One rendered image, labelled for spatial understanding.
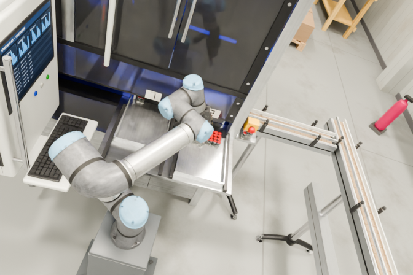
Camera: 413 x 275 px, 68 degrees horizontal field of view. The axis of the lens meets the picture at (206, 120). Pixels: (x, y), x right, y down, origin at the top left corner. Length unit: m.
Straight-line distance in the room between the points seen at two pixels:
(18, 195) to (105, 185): 1.64
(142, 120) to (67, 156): 0.86
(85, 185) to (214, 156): 0.94
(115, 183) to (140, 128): 0.83
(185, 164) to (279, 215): 1.40
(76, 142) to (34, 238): 1.45
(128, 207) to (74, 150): 0.43
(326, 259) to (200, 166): 1.00
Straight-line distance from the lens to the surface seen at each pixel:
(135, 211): 1.30
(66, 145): 0.98
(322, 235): 2.23
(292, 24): 1.44
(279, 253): 2.69
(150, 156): 0.97
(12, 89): 1.20
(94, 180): 0.92
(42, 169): 1.63
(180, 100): 1.13
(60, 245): 2.34
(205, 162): 1.68
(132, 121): 1.75
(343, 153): 2.19
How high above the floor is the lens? 2.17
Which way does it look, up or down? 43 degrees down
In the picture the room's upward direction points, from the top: 24 degrees clockwise
